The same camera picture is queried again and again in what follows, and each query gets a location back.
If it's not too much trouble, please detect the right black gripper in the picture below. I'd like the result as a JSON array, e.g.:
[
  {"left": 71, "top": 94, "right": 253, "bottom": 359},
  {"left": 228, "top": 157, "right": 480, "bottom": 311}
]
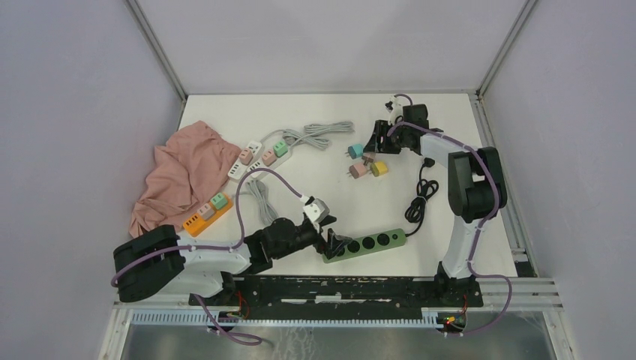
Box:
[{"left": 364, "top": 119, "right": 411, "bottom": 155}]

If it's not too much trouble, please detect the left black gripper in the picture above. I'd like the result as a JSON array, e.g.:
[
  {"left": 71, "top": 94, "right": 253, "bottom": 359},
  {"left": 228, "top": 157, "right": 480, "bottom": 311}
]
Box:
[{"left": 272, "top": 214, "right": 352, "bottom": 260}]

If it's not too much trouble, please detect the pink charger plug end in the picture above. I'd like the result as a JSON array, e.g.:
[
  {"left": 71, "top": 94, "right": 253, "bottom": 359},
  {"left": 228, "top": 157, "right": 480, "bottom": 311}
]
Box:
[{"left": 361, "top": 152, "right": 377, "bottom": 166}]

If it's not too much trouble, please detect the teal usb charger plug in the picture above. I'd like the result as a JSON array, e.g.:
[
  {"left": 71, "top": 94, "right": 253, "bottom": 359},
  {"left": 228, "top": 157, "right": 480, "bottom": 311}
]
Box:
[{"left": 346, "top": 143, "right": 364, "bottom": 160}]

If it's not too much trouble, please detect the yellow charger plug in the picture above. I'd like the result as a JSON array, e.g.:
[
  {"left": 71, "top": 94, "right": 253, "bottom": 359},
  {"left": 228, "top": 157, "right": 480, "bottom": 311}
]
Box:
[{"left": 370, "top": 161, "right": 389, "bottom": 177}]

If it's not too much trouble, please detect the green power strip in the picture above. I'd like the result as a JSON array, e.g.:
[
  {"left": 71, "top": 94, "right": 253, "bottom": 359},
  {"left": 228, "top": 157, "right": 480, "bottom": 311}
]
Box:
[{"left": 322, "top": 228, "right": 407, "bottom": 264}]

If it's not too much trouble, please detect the pink charger plug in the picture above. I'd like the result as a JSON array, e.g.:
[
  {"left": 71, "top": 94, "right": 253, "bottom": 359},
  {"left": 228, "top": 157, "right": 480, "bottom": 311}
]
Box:
[{"left": 348, "top": 162, "right": 368, "bottom": 179}]

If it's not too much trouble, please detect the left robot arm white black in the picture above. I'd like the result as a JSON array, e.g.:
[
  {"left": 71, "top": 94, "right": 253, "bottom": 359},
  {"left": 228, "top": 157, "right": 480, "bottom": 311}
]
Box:
[{"left": 111, "top": 217, "right": 353, "bottom": 305}]

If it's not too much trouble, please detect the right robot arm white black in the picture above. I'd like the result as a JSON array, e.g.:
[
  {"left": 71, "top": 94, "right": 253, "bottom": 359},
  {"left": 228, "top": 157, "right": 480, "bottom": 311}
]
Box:
[{"left": 363, "top": 98, "right": 507, "bottom": 306}]

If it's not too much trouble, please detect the green plug on white strip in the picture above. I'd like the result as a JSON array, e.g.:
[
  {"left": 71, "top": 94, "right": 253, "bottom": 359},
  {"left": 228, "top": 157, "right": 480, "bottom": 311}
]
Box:
[{"left": 272, "top": 140, "right": 289, "bottom": 158}]

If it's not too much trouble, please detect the pink plug on right strip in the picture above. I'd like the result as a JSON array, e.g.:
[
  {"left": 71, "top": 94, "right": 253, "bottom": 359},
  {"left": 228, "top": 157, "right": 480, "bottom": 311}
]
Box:
[{"left": 262, "top": 149, "right": 278, "bottom": 167}]

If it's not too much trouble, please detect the orange power strip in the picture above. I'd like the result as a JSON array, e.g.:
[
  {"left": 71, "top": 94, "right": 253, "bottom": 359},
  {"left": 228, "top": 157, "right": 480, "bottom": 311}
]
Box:
[{"left": 183, "top": 193, "right": 234, "bottom": 237}]

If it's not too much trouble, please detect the pink cloth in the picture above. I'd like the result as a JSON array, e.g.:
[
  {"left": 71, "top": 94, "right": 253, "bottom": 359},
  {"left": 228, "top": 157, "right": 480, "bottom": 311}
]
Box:
[{"left": 128, "top": 121, "right": 242, "bottom": 238}]

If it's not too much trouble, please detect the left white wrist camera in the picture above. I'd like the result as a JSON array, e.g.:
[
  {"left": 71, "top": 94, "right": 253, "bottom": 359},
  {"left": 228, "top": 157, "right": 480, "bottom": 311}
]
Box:
[{"left": 300, "top": 195, "right": 330, "bottom": 233}]

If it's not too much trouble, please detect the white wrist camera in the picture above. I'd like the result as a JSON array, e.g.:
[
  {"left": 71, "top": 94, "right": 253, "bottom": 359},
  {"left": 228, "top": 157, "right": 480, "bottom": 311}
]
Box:
[
  {"left": 300, "top": 195, "right": 330, "bottom": 233},
  {"left": 385, "top": 97, "right": 403, "bottom": 126}
]

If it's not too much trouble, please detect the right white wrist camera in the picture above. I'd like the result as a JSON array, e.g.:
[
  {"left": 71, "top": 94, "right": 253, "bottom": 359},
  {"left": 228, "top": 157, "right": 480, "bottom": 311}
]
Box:
[{"left": 385, "top": 97, "right": 403, "bottom": 126}]

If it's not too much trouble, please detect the grey coiled cord upper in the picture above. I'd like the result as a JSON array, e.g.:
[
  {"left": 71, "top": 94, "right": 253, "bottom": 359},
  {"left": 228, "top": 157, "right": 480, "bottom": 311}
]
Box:
[{"left": 259, "top": 120, "right": 356, "bottom": 152}]

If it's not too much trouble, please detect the grey coiled cord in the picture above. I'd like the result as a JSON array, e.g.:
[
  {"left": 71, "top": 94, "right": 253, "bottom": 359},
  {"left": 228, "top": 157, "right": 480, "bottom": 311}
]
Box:
[
  {"left": 259, "top": 120, "right": 356, "bottom": 152},
  {"left": 229, "top": 179, "right": 282, "bottom": 229}
]

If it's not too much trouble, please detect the black mounting base plate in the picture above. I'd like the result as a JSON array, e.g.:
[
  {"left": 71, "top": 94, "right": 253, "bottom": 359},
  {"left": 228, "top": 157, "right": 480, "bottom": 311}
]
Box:
[{"left": 204, "top": 274, "right": 484, "bottom": 320}]

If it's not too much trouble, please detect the black power cord with plug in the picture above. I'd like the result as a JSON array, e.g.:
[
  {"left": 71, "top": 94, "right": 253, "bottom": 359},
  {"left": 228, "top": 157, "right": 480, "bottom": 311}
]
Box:
[{"left": 403, "top": 156, "right": 440, "bottom": 238}]

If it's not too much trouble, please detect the grey coiled cord lower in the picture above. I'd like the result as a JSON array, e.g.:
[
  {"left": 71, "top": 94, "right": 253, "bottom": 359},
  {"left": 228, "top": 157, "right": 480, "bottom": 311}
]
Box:
[{"left": 229, "top": 179, "right": 282, "bottom": 229}]

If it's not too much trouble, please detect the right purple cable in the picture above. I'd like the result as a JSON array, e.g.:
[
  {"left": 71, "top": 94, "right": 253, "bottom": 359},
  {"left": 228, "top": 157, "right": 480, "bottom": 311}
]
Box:
[{"left": 386, "top": 93, "right": 514, "bottom": 338}]

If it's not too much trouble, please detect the purple cable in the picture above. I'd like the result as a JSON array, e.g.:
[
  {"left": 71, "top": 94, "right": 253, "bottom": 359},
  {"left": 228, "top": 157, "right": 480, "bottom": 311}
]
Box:
[
  {"left": 386, "top": 93, "right": 514, "bottom": 338},
  {"left": 110, "top": 167, "right": 309, "bottom": 347}
]

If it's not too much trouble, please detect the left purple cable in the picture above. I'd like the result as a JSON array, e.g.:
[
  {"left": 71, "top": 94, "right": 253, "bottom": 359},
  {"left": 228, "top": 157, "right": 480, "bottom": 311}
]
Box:
[{"left": 110, "top": 167, "right": 309, "bottom": 347}]

